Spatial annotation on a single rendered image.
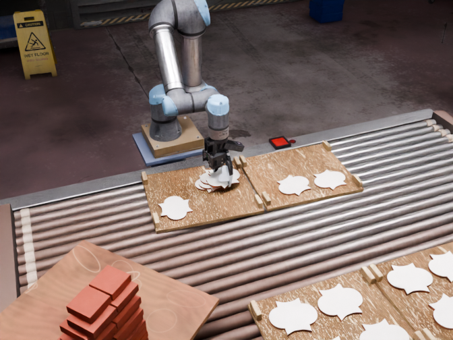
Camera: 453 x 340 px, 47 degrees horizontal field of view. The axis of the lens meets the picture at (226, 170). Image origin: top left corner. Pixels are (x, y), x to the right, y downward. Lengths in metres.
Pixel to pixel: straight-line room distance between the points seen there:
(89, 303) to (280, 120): 3.39
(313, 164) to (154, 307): 1.03
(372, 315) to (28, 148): 3.21
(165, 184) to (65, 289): 0.68
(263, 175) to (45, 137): 2.60
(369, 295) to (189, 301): 0.57
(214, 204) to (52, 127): 2.72
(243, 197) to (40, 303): 0.85
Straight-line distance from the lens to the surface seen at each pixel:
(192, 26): 2.11
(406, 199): 2.14
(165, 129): 2.35
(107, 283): 1.22
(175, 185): 2.07
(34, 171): 4.00
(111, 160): 3.96
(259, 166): 2.17
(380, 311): 1.67
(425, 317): 1.69
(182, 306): 1.48
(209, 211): 1.93
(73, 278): 1.61
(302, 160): 2.22
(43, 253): 1.90
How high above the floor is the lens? 2.18
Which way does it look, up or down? 35 degrees down
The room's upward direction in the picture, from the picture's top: straight up
